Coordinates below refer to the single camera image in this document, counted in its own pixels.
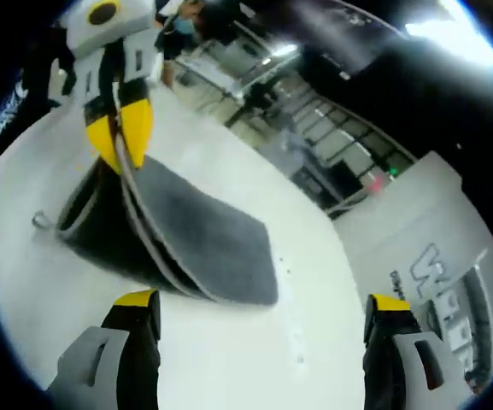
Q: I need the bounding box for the person's dark printed clothing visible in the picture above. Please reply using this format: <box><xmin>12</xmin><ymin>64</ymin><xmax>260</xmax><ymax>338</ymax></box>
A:
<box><xmin>0</xmin><ymin>42</ymin><xmax>76</xmax><ymax>142</ymax></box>

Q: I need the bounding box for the black metal frame rack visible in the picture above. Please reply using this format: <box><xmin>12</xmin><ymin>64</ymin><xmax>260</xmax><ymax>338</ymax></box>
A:
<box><xmin>228</xmin><ymin>42</ymin><xmax>416</xmax><ymax>210</ymax></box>

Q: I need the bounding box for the black-legged side table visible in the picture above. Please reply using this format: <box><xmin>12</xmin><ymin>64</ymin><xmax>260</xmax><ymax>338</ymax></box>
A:
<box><xmin>173</xmin><ymin>53</ymin><xmax>273</xmax><ymax>103</ymax></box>

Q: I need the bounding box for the grey towel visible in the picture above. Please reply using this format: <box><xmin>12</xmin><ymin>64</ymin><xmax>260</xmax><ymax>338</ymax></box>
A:
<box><xmin>32</xmin><ymin>153</ymin><xmax>281</xmax><ymax>308</ymax></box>

